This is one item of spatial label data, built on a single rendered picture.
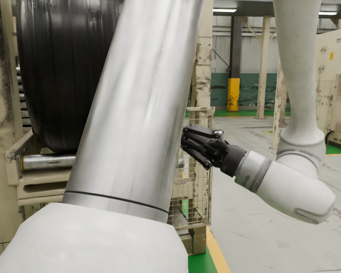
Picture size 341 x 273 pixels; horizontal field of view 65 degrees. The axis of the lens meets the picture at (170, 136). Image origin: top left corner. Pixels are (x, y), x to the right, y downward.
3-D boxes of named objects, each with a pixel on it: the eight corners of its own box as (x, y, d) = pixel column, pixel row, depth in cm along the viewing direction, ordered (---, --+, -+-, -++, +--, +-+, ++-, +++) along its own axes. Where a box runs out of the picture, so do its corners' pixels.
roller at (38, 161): (19, 173, 77) (17, 157, 76) (23, 168, 82) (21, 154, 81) (139, 162, 87) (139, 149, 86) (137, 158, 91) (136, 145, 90)
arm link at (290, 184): (248, 205, 63) (264, 173, 73) (314, 242, 58) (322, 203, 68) (265, 173, 57) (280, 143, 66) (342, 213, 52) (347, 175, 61)
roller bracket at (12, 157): (7, 187, 74) (2, 153, 72) (34, 151, 111) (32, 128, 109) (20, 186, 75) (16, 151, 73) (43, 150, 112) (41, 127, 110)
